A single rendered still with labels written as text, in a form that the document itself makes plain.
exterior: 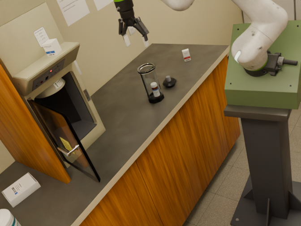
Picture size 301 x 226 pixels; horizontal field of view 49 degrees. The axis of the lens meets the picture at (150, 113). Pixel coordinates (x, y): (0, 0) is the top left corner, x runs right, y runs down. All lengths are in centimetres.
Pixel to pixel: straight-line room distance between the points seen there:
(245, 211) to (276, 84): 109
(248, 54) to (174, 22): 169
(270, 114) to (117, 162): 80
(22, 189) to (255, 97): 126
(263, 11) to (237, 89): 44
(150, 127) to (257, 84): 60
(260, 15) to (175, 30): 170
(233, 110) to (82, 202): 88
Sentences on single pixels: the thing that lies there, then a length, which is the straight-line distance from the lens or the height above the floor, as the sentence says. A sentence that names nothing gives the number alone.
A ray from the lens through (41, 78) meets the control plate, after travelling 154.
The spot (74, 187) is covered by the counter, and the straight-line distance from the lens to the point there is 168.
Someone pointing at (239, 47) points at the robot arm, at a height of 132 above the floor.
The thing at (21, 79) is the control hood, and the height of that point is 151.
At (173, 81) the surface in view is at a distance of 209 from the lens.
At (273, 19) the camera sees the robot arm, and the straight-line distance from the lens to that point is 154.
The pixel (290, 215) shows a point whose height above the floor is 1.
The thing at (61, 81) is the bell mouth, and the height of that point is 134.
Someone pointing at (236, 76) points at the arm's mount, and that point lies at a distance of 177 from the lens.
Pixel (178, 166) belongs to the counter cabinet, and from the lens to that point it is 213.
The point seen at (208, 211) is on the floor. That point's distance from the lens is 254.
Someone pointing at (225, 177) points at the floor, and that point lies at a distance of 272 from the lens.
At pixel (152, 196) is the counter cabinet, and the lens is 198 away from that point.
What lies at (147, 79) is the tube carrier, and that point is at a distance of 192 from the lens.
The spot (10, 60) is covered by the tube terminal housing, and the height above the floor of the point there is 157.
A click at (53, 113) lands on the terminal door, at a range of 139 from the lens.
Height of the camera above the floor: 200
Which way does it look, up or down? 33 degrees down
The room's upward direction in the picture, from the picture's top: 20 degrees counter-clockwise
